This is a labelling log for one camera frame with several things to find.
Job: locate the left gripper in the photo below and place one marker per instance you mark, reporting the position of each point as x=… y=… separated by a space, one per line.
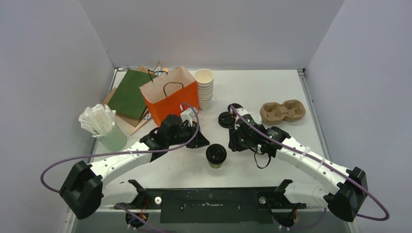
x=199 y=141

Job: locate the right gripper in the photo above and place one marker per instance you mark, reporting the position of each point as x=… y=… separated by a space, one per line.
x=234 y=138

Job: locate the black plastic lid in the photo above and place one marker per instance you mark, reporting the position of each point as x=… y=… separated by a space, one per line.
x=216 y=154

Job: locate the orange paper bag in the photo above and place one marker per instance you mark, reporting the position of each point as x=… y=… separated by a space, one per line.
x=165 y=94

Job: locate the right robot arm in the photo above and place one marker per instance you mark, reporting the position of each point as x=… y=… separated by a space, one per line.
x=341 y=190

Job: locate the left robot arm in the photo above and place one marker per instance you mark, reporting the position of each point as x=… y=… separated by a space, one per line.
x=89 y=186

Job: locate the loose black lid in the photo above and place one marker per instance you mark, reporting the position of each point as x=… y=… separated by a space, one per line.
x=226 y=120

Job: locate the stack of pulp cup carriers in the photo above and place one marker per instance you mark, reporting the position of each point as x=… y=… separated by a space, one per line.
x=273 y=113

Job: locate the checkered paper bag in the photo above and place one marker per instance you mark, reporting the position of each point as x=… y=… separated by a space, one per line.
x=147 y=116

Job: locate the stack of paper cups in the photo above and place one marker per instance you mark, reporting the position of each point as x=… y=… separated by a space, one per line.
x=204 y=82

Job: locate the green paper bag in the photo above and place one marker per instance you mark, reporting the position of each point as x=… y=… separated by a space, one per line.
x=128 y=99

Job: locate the green cup holder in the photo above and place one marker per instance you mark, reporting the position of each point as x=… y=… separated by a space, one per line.
x=115 y=140

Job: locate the white wrapped straws bundle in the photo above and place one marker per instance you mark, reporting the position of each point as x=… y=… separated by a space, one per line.
x=98 y=120

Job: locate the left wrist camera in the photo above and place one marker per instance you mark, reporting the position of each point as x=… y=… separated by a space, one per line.
x=188 y=115

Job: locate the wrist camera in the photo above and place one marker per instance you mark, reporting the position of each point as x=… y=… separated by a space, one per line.
x=188 y=115
x=242 y=116

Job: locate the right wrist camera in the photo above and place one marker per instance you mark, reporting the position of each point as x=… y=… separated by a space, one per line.
x=242 y=116

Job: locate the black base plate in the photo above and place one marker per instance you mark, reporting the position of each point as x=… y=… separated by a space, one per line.
x=213 y=205

